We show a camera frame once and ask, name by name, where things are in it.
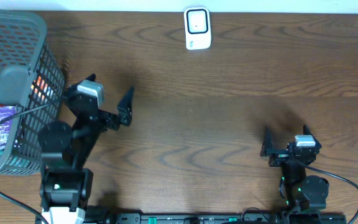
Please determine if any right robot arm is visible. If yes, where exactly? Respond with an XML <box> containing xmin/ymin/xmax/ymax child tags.
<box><xmin>260</xmin><ymin>125</ymin><xmax>329</xmax><ymax>212</ymax></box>

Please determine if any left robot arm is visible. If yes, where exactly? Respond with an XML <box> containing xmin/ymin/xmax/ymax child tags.
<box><xmin>35</xmin><ymin>74</ymin><xmax>134</xmax><ymax>223</ymax></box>

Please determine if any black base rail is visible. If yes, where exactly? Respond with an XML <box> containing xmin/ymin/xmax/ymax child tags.
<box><xmin>84</xmin><ymin>212</ymin><xmax>347</xmax><ymax>224</ymax></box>

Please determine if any grey plastic mesh basket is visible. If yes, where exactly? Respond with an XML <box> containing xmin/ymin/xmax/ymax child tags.
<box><xmin>0</xmin><ymin>10</ymin><xmax>65</xmax><ymax>175</ymax></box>

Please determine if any white barcode scanner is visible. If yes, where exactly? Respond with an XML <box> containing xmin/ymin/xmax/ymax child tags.
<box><xmin>183</xmin><ymin>7</ymin><xmax>212</xmax><ymax>50</ymax></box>

